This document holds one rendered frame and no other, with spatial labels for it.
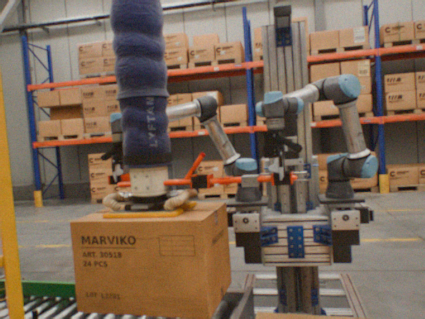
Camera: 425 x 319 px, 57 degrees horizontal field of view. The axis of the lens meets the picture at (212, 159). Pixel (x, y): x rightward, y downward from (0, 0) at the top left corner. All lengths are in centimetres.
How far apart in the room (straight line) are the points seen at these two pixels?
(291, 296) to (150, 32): 161
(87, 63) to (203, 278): 874
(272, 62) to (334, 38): 673
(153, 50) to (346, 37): 756
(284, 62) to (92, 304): 162
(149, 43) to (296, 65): 96
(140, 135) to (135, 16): 50
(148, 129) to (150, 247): 50
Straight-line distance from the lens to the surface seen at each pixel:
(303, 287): 242
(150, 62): 174
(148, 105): 171
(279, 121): 162
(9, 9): 456
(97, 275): 180
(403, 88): 917
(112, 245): 172
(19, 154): 1263
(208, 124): 225
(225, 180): 167
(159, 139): 172
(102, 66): 985
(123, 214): 173
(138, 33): 176
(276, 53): 239
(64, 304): 246
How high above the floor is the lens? 140
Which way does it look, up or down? 3 degrees down
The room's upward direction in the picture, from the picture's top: 4 degrees counter-clockwise
